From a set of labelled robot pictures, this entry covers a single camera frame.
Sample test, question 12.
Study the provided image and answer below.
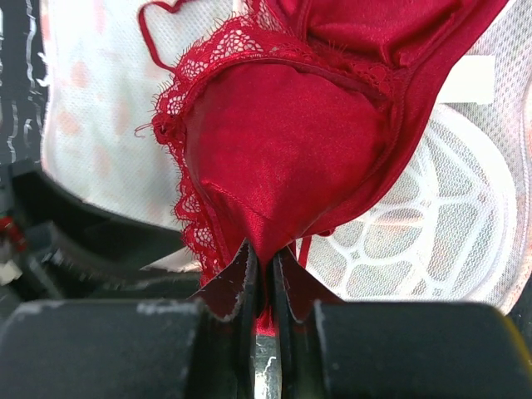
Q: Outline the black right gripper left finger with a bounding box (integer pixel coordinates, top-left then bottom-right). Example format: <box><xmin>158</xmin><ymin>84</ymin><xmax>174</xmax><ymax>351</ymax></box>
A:
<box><xmin>1</xmin><ymin>241</ymin><xmax>259</xmax><ymax>398</ymax></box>

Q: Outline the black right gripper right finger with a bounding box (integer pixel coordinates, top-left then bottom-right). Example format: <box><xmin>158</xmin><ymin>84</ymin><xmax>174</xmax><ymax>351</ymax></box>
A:
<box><xmin>272</xmin><ymin>249</ymin><xmax>531</xmax><ymax>398</ymax></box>

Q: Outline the pink floral mesh laundry bag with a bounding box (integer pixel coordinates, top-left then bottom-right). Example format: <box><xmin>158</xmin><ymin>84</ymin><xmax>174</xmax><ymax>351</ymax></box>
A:
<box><xmin>41</xmin><ymin>1</ymin><xmax>531</xmax><ymax>313</ymax></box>

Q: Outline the red lace bra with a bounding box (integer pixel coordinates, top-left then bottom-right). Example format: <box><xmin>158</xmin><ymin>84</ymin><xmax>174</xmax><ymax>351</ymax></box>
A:
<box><xmin>133</xmin><ymin>0</ymin><xmax>510</xmax><ymax>337</ymax></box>

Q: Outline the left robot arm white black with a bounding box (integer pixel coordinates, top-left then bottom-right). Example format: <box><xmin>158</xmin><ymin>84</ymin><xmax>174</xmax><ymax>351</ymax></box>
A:
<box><xmin>1</xmin><ymin>160</ymin><xmax>200</xmax><ymax>299</ymax></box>

